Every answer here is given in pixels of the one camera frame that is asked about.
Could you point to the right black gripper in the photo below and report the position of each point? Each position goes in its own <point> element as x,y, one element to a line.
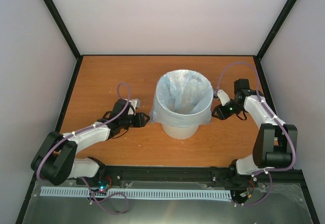
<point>222,114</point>

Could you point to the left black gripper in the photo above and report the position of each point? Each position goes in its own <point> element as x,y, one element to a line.
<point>139,122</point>

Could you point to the white plastic trash bin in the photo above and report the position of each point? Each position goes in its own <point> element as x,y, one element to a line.
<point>180,131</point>

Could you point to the translucent blue trash bag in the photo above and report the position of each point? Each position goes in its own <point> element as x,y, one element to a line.
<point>182,99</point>

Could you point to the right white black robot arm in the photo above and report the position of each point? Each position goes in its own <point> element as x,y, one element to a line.
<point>275,145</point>

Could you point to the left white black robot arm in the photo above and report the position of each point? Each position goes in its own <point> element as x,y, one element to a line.
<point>56,159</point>

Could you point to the green lit circuit board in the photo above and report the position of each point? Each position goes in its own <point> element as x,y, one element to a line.
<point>105,184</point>

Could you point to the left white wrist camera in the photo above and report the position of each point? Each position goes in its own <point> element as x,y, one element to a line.
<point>134,104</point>

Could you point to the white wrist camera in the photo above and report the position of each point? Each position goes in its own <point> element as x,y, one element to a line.
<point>222,96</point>
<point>134,104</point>

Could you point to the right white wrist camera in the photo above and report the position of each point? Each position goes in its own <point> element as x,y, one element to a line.
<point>222,96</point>

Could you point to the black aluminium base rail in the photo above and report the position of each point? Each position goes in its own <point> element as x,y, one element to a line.
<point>211,176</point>

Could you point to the light blue slotted cable duct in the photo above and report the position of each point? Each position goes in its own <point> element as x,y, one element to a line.
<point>139,194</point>

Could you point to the grey metal base plate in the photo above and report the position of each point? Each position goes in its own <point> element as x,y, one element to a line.
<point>265,203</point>

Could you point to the right black frame post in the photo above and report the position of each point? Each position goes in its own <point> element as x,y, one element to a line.
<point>288,6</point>

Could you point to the black frame post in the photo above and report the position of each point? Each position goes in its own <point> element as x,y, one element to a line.
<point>288,6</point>
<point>62,27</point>

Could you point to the left black frame post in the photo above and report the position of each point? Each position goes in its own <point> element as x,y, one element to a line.
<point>62,27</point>

